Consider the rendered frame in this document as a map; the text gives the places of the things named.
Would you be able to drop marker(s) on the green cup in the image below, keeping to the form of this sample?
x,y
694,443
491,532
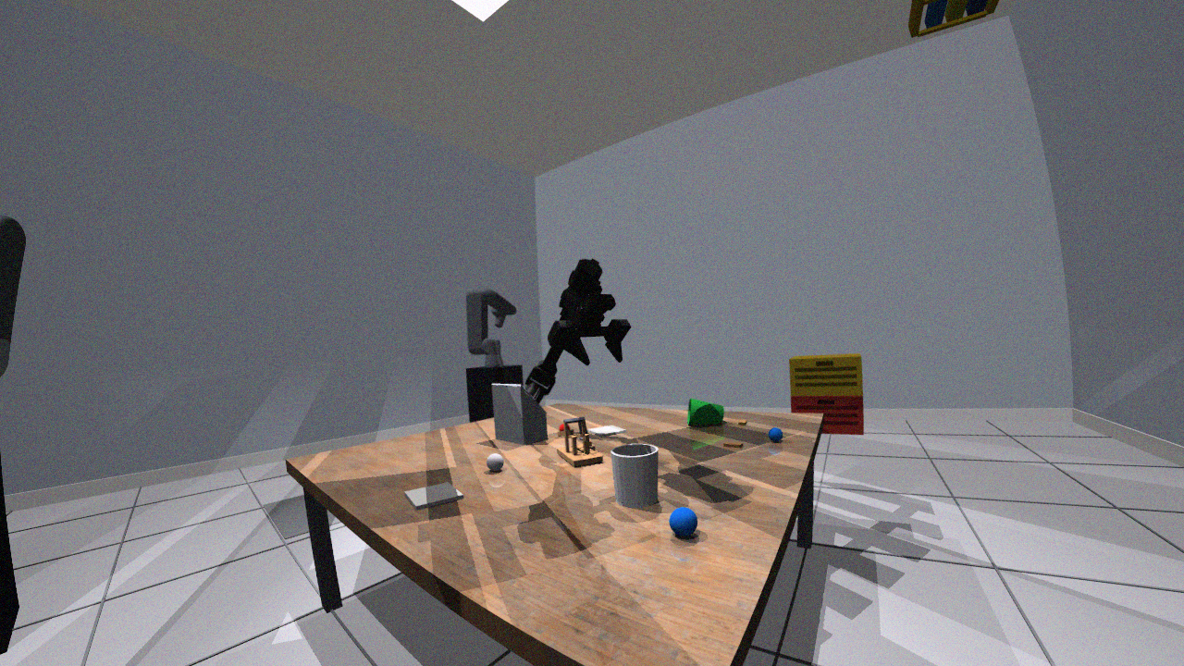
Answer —
x,y
703,413

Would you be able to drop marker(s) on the white cup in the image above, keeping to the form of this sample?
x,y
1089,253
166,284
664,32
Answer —
x,y
635,474

